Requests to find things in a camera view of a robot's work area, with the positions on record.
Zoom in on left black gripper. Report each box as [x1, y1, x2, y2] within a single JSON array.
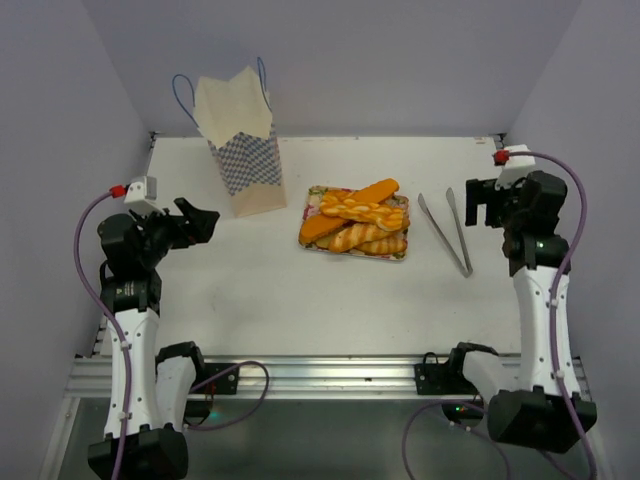
[[129, 197, 218, 268]]

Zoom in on metal tongs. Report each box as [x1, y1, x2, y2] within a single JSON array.
[[417, 187, 474, 279]]

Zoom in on long twisted fake bread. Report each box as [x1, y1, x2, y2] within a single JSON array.
[[319, 196, 404, 231]]

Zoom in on long sliced fake baguette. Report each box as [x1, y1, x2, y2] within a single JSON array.
[[298, 178, 404, 245]]

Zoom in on paper bag with blue pattern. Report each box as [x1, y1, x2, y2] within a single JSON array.
[[171, 58, 287, 217]]

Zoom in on braided fake bread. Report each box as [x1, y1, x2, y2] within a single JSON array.
[[322, 189, 355, 203]]

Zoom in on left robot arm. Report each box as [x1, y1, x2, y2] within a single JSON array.
[[88, 198, 219, 479]]

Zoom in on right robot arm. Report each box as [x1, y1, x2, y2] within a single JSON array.
[[445, 170, 597, 453]]

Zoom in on floral tray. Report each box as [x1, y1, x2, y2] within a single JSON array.
[[298, 194, 410, 261]]

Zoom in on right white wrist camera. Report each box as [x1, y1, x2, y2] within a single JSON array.
[[493, 144, 536, 191]]

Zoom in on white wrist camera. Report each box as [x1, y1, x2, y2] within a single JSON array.
[[124, 176, 161, 216], [493, 144, 536, 191]]

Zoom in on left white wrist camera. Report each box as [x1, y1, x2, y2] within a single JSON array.
[[124, 176, 161, 216]]

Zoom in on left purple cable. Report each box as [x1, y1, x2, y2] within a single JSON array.
[[73, 184, 136, 480]]

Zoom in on purple cable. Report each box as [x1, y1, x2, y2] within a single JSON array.
[[73, 184, 136, 480], [403, 149, 601, 480]]

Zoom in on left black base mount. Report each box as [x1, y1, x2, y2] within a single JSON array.
[[184, 373, 238, 426]]

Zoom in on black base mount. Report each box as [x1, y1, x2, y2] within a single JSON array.
[[413, 343, 484, 427], [184, 373, 238, 426]]

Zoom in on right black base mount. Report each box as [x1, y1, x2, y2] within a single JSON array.
[[413, 343, 484, 427]]

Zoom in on aluminium rail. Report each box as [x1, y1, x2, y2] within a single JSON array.
[[64, 353, 589, 401]]

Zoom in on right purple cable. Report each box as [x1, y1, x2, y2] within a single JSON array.
[[403, 149, 601, 480]]

